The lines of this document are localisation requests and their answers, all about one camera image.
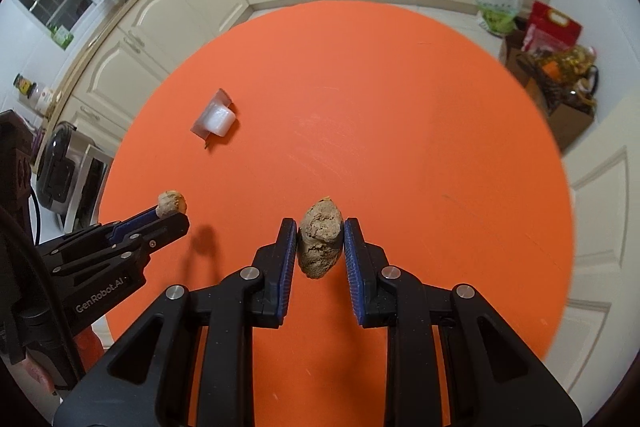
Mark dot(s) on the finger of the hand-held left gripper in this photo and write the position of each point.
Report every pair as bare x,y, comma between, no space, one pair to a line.
165,232
135,223

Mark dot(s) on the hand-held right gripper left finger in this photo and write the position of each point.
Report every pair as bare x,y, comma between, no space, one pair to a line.
289,267

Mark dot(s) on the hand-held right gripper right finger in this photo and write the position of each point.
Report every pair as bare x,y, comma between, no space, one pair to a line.
352,272

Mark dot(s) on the small brown lump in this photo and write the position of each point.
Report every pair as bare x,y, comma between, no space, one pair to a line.
171,203

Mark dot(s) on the large rough brown lump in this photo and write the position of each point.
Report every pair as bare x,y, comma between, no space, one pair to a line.
320,237

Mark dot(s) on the white plastic jelly cup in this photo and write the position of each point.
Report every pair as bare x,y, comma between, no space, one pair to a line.
217,121

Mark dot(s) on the round orange table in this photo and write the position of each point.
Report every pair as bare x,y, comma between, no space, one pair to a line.
400,132

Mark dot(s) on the white jar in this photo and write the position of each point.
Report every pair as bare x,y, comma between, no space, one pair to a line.
45,99

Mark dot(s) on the yellow black packet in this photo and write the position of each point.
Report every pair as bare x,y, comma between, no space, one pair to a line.
25,86

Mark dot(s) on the green bottle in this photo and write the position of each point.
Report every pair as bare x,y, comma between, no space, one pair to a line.
62,38

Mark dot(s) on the white door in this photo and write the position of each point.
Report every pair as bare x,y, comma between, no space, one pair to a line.
600,232

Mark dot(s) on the cardboard box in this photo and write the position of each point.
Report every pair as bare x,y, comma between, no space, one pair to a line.
570,127

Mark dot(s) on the golden oil bottles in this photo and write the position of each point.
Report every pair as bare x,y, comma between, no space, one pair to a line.
570,62

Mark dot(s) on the red gift box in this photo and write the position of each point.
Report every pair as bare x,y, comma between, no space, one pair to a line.
555,27

